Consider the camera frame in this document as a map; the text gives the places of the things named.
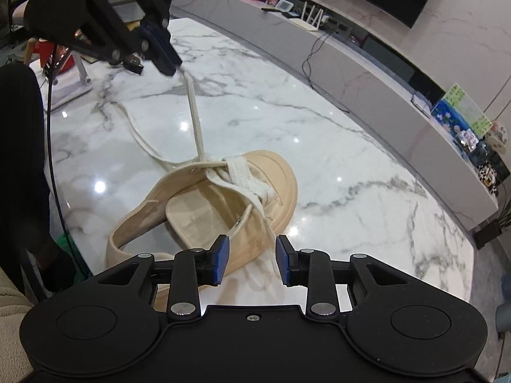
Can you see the person's black trouser leg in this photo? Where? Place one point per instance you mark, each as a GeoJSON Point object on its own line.
{"type": "Point", "coordinates": [20, 167]}

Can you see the flower painting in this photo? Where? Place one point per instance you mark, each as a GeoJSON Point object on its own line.
{"type": "Point", "coordinates": [459, 111]}

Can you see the panda figurines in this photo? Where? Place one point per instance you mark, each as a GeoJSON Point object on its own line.
{"type": "Point", "coordinates": [489, 177]}

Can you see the white display device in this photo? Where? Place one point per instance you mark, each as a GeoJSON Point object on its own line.
{"type": "Point", "coordinates": [285, 6]}

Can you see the dark glass jar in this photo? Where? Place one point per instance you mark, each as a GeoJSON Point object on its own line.
{"type": "Point", "coordinates": [485, 155]}

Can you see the white desk stand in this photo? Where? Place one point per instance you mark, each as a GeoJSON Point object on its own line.
{"type": "Point", "coordinates": [70, 91]}

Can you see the white router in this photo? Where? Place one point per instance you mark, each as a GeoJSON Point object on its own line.
{"type": "Point", "coordinates": [311, 24]}

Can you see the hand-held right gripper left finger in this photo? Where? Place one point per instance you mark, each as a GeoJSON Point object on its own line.
{"type": "Point", "coordinates": [221, 257]}

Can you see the white shoelace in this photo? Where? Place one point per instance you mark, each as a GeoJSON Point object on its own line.
{"type": "Point", "coordinates": [195, 119]}

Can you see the potted plant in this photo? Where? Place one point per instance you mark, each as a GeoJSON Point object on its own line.
{"type": "Point", "coordinates": [489, 233]}

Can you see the beige shoe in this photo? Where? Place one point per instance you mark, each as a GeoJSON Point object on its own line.
{"type": "Point", "coordinates": [279, 175]}

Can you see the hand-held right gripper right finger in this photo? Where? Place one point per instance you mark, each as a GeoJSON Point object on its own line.
{"type": "Point", "coordinates": [285, 261]}

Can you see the small framed photo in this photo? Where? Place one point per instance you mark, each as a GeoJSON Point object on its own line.
{"type": "Point", "coordinates": [469, 137]}

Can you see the round paper fan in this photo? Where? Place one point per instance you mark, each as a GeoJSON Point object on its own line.
{"type": "Point", "coordinates": [499, 131]}

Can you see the person's beige sweater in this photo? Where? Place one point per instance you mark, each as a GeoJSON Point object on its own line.
{"type": "Point", "coordinates": [12, 319]}

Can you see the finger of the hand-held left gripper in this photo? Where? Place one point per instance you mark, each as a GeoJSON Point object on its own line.
{"type": "Point", "coordinates": [159, 0]}
{"type": "Point", "coordinates": [107, 32]}

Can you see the open notebook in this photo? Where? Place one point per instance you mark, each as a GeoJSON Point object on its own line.
{"type": "Point", "coordinates": [421, 101]}

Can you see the black remote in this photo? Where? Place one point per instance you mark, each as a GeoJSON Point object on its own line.
{"type": "Point", "coordinates": [269, 8]}

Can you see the marble television bench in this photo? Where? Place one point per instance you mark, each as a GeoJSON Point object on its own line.
{"type": "Point", "coordinates": [379, 87]}

